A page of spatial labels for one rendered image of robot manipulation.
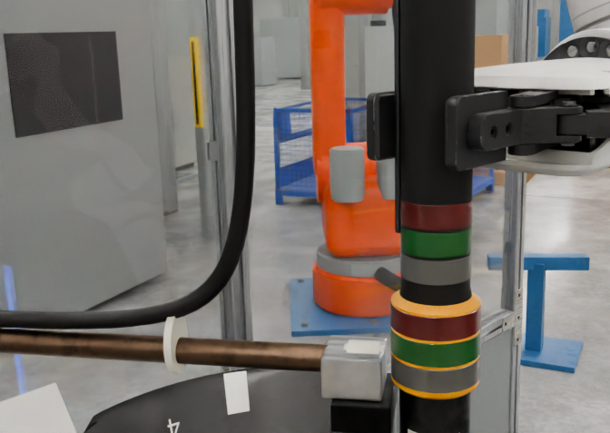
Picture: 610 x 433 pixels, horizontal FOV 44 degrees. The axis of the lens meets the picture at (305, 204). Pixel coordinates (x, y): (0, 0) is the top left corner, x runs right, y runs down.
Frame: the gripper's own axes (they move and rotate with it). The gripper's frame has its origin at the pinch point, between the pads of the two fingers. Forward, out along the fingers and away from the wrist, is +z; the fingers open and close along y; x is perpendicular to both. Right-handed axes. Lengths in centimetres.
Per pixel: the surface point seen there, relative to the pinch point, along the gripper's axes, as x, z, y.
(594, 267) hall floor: -161, -469, 206
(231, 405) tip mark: -21.9, -2.2, 19.7
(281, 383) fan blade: -20.9, -5.8, 18.1
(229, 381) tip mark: -20.7, -3.1, 20.9
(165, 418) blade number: -22.6, 1.5, 22.7
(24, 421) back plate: -29, 4, 42
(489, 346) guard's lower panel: -69, -117, 70
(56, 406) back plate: -29, 1, 42
